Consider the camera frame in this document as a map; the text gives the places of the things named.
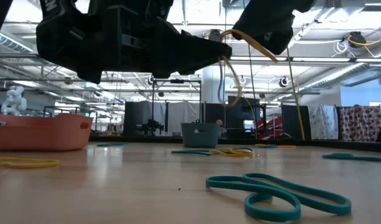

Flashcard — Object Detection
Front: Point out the red frame object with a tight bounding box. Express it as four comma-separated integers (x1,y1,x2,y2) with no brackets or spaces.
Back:
257,116,283,139

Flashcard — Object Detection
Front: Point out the long overhead light bar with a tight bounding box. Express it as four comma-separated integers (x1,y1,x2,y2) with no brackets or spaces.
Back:
0,53,381,63

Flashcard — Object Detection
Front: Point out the black monitor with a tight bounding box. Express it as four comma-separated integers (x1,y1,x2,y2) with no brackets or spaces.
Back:
226,95,261,122

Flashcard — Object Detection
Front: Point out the white pillar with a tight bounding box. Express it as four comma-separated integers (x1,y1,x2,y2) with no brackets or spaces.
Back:
202,70,225,105

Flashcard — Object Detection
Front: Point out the white patterned cloth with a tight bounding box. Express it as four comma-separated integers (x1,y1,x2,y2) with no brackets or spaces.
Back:
308,104,339,141

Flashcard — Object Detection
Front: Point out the black panel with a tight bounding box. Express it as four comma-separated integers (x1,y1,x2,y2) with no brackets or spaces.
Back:
204,103,225,124

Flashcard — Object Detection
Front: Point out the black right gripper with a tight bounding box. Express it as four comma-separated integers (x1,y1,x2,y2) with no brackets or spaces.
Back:
232,0,315,55

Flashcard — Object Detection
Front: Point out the black hanging cable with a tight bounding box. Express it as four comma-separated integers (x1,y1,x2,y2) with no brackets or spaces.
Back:
247,43,259,140

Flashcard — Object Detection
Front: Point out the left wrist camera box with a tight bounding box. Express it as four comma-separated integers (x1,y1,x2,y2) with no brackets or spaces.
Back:
87,0,175,18

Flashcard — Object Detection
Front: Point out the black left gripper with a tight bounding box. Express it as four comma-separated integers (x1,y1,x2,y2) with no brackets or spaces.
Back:
98,9,233,79

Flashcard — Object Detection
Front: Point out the black metal frame rig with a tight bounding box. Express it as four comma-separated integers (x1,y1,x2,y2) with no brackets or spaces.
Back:
151,78,203,137

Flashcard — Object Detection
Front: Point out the grey-teal plastic basket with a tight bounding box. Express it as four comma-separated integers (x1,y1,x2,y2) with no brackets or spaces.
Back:
180,123,221,149

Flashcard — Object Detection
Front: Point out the black ceiling cable reel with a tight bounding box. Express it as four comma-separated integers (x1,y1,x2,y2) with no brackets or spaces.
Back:
208,29,224,43
347,30,367,49

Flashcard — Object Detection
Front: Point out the dark curtain panel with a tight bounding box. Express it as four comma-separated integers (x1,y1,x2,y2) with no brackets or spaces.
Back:
124,101,154,137

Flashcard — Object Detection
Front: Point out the black partition screen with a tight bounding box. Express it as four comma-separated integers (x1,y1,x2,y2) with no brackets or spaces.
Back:
282,105,311,141

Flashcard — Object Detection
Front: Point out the orange plastic basket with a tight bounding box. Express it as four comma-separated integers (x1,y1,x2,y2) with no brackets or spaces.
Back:
0,113,94,152

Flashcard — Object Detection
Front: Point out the dark circle-patterned cloth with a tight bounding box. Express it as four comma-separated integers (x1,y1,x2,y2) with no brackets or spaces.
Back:
338,105,381,143

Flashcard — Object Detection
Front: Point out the yellow hanging cable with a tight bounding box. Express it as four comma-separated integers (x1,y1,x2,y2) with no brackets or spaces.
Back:
285,46,306,141

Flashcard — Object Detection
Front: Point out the white robot figure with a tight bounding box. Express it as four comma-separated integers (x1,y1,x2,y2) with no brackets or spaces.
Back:
0,85,28,116

